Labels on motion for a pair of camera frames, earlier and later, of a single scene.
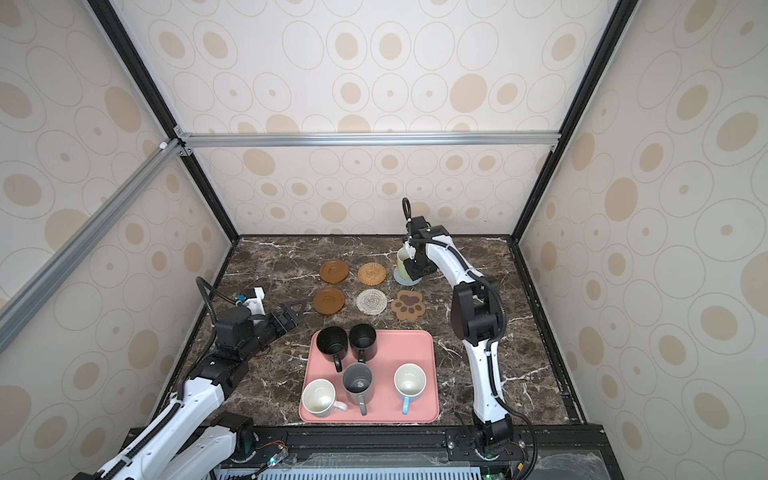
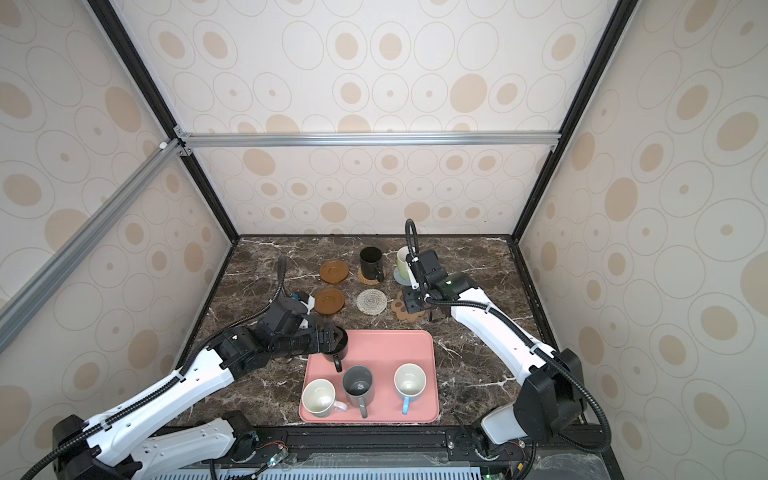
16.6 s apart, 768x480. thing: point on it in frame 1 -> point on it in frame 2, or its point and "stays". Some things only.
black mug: x=332 y=343 stays
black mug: x=363 y=341 -> x=371 y=260
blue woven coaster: x=403 y=281 stays
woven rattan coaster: x=371 y=273 stays
